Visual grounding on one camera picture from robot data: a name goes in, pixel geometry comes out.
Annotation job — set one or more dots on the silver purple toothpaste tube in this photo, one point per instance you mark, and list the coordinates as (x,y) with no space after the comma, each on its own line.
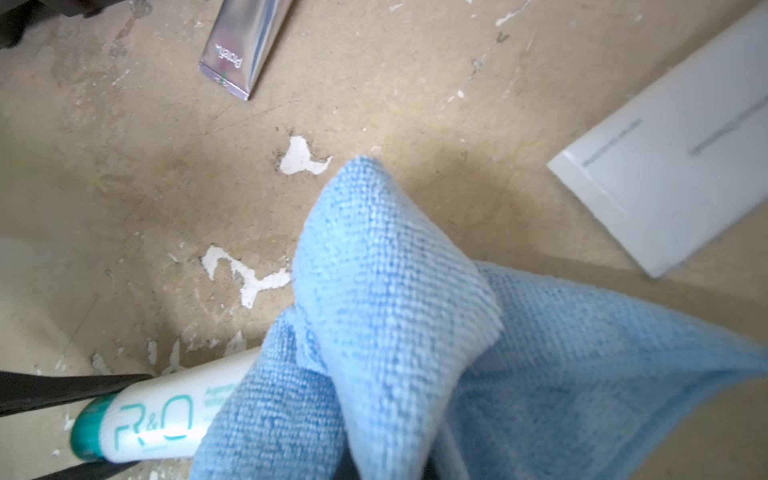
(240,42)

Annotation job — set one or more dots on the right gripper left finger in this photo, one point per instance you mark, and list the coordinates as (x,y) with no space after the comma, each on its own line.
(25,392)

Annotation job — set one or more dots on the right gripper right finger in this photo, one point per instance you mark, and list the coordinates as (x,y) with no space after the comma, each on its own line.
(101,470)

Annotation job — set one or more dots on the blue microfiber cloth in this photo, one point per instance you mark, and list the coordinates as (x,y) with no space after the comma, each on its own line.
(401,356)

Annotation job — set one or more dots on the white tube teal cap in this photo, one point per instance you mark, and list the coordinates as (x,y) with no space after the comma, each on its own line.
(160,418)

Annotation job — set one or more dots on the white tube orange cap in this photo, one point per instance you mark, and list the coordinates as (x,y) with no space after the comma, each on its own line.
(684,159)

